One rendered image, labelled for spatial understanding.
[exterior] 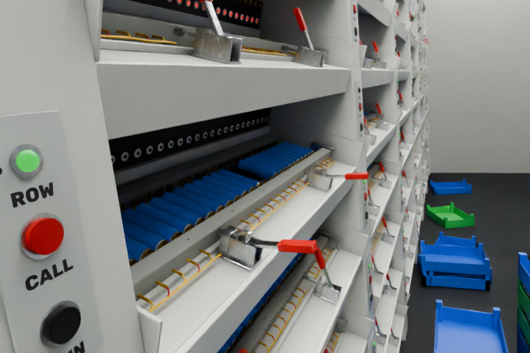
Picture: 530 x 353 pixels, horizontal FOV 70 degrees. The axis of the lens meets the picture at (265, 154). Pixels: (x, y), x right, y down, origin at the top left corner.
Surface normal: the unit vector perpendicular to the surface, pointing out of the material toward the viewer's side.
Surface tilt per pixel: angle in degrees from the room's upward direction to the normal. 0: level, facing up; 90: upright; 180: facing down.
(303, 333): 18
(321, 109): 90
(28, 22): 90
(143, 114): 108
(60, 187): 90
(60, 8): 90
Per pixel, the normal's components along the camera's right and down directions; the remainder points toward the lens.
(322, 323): 0.18, -0.94
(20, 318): 0.90, -0.02
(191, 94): 0.89, 0.29
